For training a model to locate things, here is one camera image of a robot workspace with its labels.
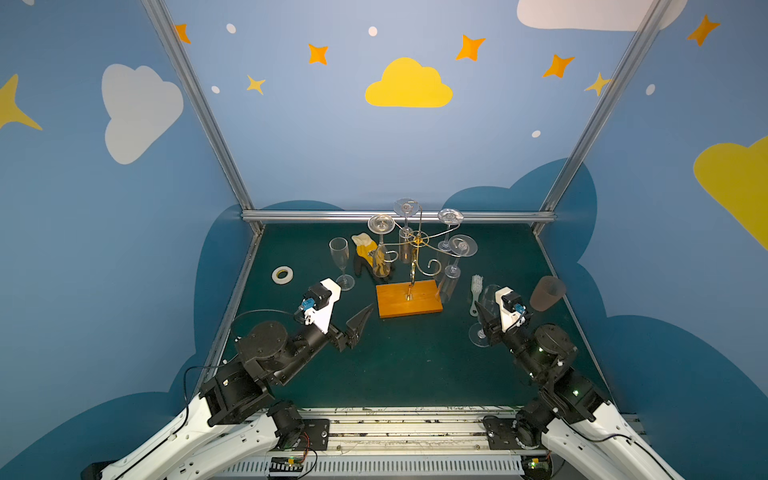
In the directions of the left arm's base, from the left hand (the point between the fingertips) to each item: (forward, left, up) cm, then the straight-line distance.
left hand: (353, 290), depth 58 cm
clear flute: (+26, +8, -17) cm, 33 cm away
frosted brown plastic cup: (+20, -59, -31) cm, 69 cm away
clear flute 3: (+28, -23, -5) cm, 36 cm away
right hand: (+7, -32, -11) cm, 35 cm away
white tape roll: (+33, +32, -37) cm, 59 cm away
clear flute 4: (+30, -12, -4) cm, 32 cm away
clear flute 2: (+16, -24, -4) cm, 30 cm away
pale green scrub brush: (+27, -39, -38) cm, 61 cm away
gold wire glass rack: (+20, -16, -6) cm, 26 cm away
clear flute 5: (+23, -5, -4) cm, 23 cm away
